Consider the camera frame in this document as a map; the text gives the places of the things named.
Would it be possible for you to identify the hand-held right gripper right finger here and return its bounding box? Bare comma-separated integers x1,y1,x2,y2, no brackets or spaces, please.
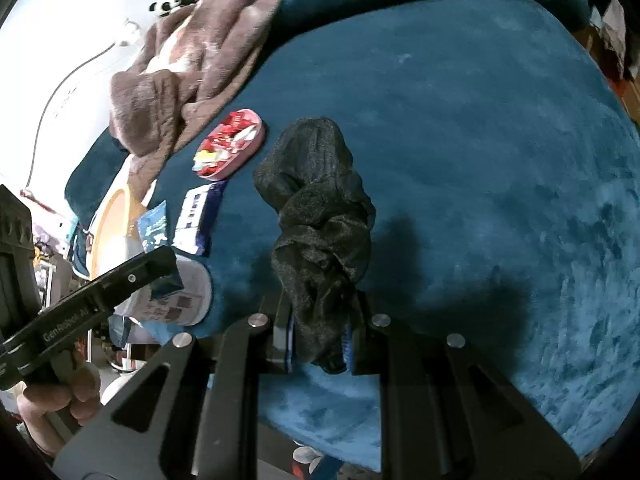
345,300,583,480

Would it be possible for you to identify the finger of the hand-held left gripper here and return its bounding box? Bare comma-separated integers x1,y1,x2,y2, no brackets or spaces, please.
100,246,183,311

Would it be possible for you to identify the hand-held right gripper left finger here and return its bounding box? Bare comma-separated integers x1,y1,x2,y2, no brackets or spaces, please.
52,287,293,480

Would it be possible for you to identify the black sheer scrunchie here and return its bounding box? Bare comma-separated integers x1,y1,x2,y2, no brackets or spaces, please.
252,116,377,373

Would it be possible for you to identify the person's left hand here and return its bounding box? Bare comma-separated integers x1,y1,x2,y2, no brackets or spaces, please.
17,350,103,456

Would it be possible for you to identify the small blue wipe packet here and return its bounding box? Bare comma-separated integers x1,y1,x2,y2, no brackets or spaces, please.
136,201,168,253

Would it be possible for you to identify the white labelled container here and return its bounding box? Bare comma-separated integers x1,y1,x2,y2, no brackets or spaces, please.
117,252,213,326

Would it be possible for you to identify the dark blue snack packet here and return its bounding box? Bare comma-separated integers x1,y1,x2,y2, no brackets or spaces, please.
171,180,228,256

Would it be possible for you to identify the pink oval tray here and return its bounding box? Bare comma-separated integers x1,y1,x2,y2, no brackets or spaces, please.
192,108,266,182

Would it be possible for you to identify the pile of red wrapped candies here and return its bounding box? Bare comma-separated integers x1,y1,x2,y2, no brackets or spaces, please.
194,110,258,177

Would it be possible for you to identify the brown fleece blanket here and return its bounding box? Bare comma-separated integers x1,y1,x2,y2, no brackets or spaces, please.
109,0,321,201

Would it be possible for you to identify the panda plush toy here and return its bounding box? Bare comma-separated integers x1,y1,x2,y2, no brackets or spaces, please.
149,0,198,17

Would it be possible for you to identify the white wall plug with cable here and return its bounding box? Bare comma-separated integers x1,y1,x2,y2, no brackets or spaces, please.
27,17,143,191

